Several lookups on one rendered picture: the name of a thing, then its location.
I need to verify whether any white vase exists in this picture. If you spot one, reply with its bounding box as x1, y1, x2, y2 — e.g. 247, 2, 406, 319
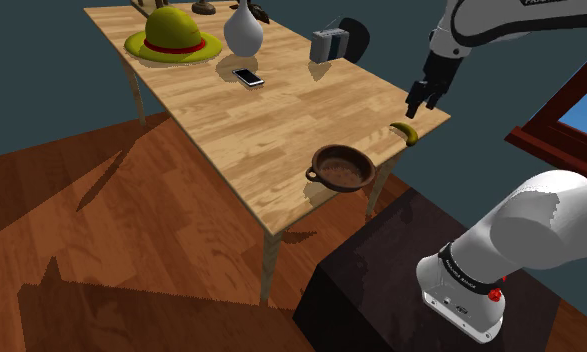
223, 0, 265, 59

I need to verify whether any pale frame object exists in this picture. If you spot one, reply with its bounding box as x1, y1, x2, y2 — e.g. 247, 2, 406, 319
129, 0, 159, 18

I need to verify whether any black rounded object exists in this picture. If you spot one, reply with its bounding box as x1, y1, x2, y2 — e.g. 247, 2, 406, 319
338, 17, 371, 65

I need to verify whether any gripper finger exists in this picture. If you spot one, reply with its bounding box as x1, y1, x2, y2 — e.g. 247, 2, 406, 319
404, 80, 430, 120
425, 90, 444, 112

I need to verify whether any yellow banana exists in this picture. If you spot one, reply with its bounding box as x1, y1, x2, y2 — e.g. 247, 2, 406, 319
388, 121, 419, 148

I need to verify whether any dark brown figure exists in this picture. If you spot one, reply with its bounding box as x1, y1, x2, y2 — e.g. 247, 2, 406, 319
229, 0, 271, 25

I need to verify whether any dark figure base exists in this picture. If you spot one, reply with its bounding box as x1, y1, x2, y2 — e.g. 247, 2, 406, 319
191, 0, 218, 16

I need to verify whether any grey radio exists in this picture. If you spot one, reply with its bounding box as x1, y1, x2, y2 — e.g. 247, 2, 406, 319
308, 27, 350, 65

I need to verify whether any black smartphone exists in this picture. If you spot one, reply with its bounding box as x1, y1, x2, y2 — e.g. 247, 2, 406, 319
231, 67, 266, 88

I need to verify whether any dark robot stand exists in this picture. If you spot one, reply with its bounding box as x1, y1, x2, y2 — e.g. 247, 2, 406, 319
292, 186, 563, 352

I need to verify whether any red-brown framed window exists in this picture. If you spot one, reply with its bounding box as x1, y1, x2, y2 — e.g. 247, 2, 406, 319
504, 44, 587, 184

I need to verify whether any brown bowl with handle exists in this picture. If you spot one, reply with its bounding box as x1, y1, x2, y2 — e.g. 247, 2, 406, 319
304, 144, 378, 194

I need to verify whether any yellow-green hat red band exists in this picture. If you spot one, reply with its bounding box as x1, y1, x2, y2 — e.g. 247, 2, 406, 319
123, 5, 224, 65

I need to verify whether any light wooden table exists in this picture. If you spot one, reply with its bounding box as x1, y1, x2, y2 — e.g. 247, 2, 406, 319
83, 0, 452, 309

